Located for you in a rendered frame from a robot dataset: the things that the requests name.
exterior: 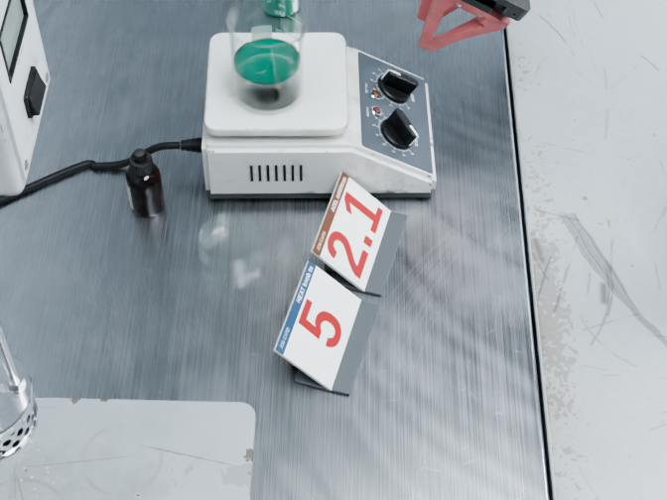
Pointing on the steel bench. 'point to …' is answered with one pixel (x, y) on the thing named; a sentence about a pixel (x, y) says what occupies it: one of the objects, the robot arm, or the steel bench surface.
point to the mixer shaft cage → (15, 403)
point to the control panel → (367, 71)
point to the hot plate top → (228, 116)
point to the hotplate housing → (308, 160)
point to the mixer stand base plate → (134, 451)
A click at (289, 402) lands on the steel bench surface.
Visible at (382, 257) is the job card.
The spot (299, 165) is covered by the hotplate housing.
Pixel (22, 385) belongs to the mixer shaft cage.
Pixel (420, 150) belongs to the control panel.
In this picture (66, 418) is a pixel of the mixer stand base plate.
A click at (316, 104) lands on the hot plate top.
